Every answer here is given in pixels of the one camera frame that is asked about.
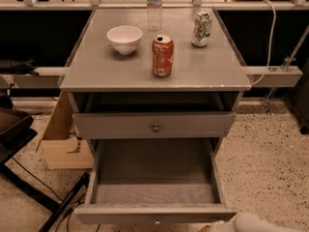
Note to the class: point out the grey top drawer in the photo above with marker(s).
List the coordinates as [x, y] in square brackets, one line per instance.
[153, 125]

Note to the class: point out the clear plastic water bottle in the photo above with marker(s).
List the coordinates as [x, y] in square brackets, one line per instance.
[154, 13]

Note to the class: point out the grey drawer cabinet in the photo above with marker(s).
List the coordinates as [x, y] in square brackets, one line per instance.
[101, 80]

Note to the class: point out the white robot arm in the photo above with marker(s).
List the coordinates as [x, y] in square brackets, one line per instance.
[246, 222]

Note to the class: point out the white ceramic bowl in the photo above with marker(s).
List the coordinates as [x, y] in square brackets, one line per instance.
[124, 39]

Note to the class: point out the white green soda can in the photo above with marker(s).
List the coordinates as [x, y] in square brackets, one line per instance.
[202, 28]

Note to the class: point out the grey drawer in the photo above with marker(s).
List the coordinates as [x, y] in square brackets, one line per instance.
[153, 125]
[155, 181]

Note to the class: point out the cardboard box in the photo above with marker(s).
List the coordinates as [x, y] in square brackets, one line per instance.
[63, 148]

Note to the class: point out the orange soda can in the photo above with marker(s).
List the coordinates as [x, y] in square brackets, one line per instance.
[163, 53]

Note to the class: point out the black stand base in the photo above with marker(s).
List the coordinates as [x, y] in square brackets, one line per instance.
[50, 204]

